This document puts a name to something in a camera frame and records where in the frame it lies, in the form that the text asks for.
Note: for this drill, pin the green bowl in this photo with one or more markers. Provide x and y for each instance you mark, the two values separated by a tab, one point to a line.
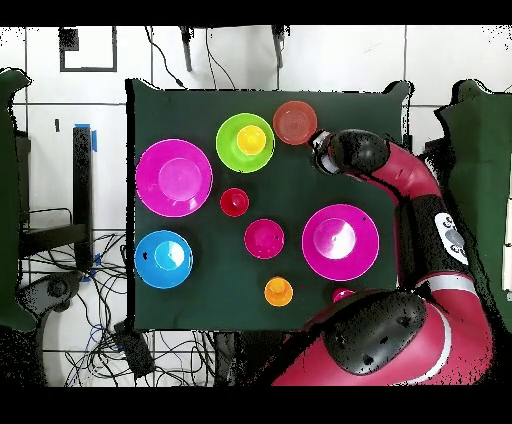
226	148

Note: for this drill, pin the yellow cup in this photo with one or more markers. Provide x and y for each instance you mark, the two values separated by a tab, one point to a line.
251	140

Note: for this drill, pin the orange bowl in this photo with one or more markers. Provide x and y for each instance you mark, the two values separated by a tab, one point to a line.
294	122

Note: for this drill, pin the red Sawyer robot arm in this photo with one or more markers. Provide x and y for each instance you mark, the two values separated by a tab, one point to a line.
408	176

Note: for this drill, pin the red cup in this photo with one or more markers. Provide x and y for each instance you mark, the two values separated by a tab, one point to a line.
234	202

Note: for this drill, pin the small crimson bowl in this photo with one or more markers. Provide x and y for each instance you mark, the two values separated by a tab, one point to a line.
264	238

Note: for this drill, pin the orange cup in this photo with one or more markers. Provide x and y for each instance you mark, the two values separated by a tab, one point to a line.
278	291

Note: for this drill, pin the large pink bowl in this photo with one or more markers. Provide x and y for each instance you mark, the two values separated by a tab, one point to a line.
174	178
340	256

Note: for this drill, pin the blue bowl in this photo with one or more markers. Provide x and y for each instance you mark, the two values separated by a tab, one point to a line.
163	259

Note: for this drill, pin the crimson cup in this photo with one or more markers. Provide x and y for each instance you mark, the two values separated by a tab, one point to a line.
340	295

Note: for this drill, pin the dark green tablecloth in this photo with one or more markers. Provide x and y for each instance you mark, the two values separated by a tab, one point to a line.
180	104

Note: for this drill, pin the metal chair leg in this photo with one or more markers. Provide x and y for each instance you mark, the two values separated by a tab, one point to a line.
186	52
278	48

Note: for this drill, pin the blue tape strip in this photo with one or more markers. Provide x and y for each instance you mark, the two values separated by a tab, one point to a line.
94	140

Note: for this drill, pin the black power strip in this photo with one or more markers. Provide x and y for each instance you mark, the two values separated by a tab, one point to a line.
134	352

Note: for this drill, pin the green cloth side table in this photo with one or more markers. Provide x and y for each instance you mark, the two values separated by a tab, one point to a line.
10	200
484	160

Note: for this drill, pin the black table frame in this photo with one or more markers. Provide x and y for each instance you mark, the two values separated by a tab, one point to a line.
82	180

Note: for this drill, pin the black pedestal leg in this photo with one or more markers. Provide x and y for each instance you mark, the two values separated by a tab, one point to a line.
54	290

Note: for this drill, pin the grey square floor frame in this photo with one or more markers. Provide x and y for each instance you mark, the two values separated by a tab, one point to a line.
88	69

